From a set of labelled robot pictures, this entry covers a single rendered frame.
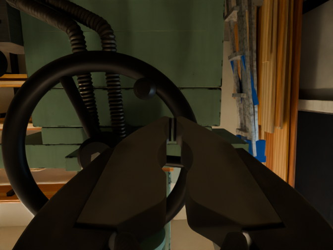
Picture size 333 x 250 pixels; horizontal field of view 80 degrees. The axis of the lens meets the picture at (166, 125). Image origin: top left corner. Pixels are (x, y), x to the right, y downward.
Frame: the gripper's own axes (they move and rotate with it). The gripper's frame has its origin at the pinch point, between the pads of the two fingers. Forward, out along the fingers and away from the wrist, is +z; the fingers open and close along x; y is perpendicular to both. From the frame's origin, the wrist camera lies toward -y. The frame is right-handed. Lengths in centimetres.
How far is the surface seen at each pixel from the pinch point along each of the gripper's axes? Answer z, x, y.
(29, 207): 8.3, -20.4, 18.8
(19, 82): 211, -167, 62
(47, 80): 14.8, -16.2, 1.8
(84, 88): 20.3, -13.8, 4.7
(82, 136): 28.3, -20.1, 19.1
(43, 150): 27.2, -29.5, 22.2
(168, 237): 42, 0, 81
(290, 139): 124, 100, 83
